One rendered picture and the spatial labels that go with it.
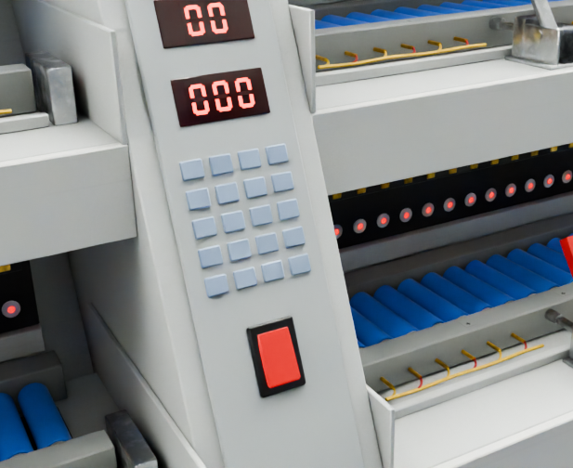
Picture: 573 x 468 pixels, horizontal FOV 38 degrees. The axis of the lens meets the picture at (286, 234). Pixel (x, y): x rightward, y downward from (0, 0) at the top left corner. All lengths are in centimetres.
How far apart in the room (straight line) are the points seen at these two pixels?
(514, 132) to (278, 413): 22
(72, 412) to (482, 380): 25
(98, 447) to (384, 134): 22
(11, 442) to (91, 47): 21
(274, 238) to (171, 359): 7
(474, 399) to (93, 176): 27
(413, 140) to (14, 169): 21
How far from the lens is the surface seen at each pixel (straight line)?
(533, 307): 57
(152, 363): 42
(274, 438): 40
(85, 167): 38
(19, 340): 53
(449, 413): 50
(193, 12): 40
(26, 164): 37
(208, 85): 39
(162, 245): 38
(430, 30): 54
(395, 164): 45
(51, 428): 48
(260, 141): 40
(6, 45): 59
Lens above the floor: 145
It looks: 3 degrees down
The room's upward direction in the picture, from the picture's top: 12 degrees counter-clockwise
